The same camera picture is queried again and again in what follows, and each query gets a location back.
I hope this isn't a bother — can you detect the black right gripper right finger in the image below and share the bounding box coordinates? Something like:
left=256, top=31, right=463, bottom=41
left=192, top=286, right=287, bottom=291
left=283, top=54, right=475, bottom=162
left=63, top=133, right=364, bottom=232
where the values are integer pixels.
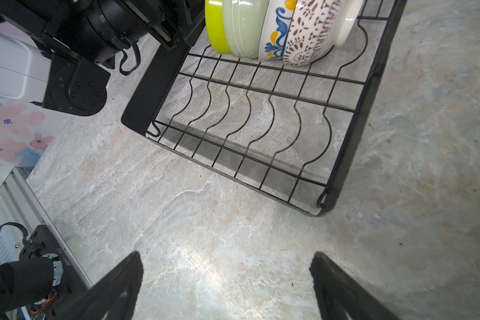
left=309, top=251, right=398, bottom=320

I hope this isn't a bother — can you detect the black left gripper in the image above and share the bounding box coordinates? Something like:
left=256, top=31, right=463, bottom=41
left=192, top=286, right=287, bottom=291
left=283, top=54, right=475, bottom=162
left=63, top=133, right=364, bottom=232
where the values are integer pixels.
left=56, top=0, right=205, bottom=64

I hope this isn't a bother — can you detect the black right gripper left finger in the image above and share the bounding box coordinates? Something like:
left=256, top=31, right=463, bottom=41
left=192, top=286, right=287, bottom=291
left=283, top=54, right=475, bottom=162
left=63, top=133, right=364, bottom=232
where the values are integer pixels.
left=49, top=251, right=143, bottom=319

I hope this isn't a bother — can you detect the lime green bowl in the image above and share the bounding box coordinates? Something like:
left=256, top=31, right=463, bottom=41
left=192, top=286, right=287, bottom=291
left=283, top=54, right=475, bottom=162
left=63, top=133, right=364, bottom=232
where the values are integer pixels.
left=205, top=0, right=232, bottom=55

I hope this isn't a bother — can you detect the blue yellow patterned bowl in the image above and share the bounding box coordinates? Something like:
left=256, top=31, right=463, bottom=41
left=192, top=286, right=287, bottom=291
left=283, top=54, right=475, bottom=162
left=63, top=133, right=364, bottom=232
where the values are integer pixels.
left=258, top=0, right=297, bottom=61

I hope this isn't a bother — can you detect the white maroon patterned bowl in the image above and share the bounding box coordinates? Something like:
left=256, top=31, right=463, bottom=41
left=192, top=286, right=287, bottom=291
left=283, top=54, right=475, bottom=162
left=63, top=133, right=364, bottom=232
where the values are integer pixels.
left=283, top=0, right=364, bottom=66

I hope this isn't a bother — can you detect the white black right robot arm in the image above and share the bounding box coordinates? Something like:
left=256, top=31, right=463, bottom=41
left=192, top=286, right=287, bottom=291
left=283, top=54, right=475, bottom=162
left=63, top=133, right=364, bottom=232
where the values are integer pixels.
left=0, top=251, right=397, bottom=319

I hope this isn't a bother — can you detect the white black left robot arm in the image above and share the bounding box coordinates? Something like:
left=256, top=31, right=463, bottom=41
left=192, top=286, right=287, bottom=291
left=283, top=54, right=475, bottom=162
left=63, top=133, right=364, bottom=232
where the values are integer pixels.
left=0, top=1, right=205, bottom=117

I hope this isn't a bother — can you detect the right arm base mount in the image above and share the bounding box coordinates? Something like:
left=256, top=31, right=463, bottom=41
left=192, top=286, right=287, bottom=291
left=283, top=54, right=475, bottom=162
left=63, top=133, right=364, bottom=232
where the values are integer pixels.
left=19, top=225, right=86, bottom=319

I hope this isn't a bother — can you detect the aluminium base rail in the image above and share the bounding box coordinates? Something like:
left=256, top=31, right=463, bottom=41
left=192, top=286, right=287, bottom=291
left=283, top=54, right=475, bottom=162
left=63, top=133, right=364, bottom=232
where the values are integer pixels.
left=0, top=167, right=93, bottom=320

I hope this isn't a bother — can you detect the black wire dish rack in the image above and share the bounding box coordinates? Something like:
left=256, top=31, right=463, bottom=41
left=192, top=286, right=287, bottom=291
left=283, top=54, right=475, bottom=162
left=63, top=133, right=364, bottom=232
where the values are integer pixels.
left=121, top=1, right=406, bottom=217

